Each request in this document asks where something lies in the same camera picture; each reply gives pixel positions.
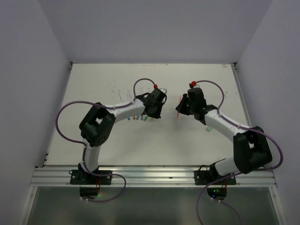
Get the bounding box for pink capped pen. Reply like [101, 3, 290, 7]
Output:
[175, 95, 182, 119]

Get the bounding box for green highlighter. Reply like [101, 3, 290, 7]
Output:
[206, 126, 213, 132]

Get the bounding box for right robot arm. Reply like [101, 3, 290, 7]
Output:
[175, 88, 272, 184]

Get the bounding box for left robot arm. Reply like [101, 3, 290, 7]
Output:
[78, 88, 167, 184]

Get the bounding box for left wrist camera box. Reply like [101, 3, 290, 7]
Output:
[158, 88, 167, 94]

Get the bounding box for aluminium front rail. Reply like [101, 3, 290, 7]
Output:
[30, 166, 277, 188]

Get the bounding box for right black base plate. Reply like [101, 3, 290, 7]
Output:
[194, 164, 237, 200]

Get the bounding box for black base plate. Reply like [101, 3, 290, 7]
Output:
[194, 164, 237, 200]
[68, 170, 112, 199]

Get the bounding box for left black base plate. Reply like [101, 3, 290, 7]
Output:
[68, 170, 112, 199]

